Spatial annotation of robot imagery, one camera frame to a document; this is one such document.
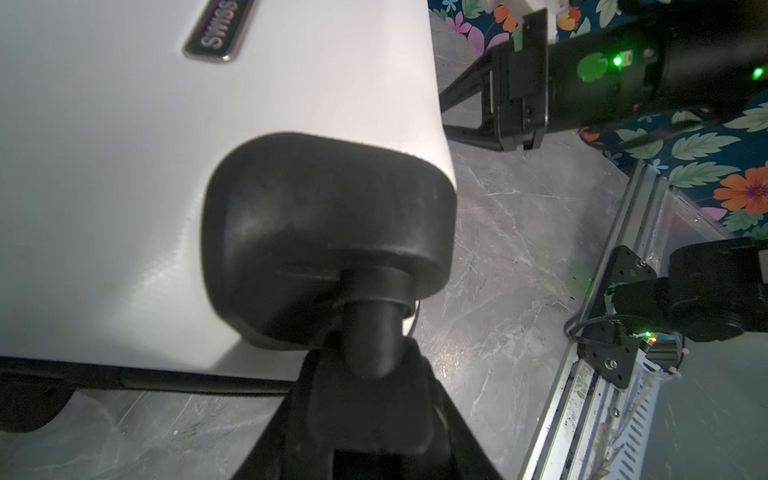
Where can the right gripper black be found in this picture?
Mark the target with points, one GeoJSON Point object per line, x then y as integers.
{"type": "Point", "coordinates": [513, 89]}

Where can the white vent grille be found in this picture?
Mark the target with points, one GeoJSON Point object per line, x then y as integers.
{"type": "Point", "coordinates": [627, 434]}

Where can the white hard-shell suitcase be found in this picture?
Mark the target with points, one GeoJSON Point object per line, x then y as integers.
{"type": "Point", "coordinates": [192, 191]}

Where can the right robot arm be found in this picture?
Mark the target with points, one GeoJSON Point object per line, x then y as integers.
{"type": "Point", "coordinates": [707, 57]}

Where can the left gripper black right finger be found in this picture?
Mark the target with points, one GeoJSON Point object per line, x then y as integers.
{"type": "Point", "coordinates": [454, 452]}

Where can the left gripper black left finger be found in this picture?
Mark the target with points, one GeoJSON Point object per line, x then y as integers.
{"type": "Point", "coordinates": [286, 450]}

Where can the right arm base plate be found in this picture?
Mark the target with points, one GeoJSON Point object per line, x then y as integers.
{"type": "Point", "coordinates": [608, 346]}

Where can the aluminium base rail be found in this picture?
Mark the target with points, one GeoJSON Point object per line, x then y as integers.
{"type": "Point", "coordinates": [597, 422]}

